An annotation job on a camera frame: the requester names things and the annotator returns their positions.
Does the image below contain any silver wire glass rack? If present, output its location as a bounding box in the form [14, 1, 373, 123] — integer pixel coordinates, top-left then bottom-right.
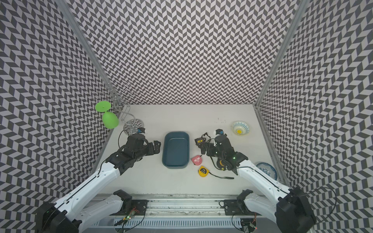
[92, 83, 145, 136]

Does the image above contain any green plastic wine glass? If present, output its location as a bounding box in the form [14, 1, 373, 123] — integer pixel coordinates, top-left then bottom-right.
[95, 101, 119, 129]

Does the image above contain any pink tape measure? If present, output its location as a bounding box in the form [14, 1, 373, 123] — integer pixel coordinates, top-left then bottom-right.
[190, 146, 206, 166]

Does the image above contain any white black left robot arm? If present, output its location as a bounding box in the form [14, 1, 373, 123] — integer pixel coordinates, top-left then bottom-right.
[36, 133, 161, 233]

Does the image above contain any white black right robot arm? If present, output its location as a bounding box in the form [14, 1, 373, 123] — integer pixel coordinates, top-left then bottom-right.
[196, 134, 317, 233]

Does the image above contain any yellow blue patterned bowl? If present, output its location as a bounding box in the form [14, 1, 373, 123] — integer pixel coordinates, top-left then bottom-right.
[231, 121, 250, 136]

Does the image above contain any small yellow black tape measure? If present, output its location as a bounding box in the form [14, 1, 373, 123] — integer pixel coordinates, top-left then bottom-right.
[210, 156, 227, 171]

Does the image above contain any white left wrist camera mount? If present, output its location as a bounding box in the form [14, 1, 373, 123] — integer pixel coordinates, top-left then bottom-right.
[129, 127, 145, 135]

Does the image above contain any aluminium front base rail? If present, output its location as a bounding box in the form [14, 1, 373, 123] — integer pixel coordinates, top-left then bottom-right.
[86, 195, 280, 233]

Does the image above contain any teal plastic storage box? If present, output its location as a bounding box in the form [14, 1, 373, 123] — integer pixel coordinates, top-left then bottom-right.
[162, 131, 189, 169]

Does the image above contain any yellow deli tape measure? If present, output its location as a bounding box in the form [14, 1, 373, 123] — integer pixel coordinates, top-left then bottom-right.
[198, 166, 234, 180]

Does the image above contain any aluminium corner frame post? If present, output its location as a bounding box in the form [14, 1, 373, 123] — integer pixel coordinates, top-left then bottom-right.
[254, 0, 310, 108]

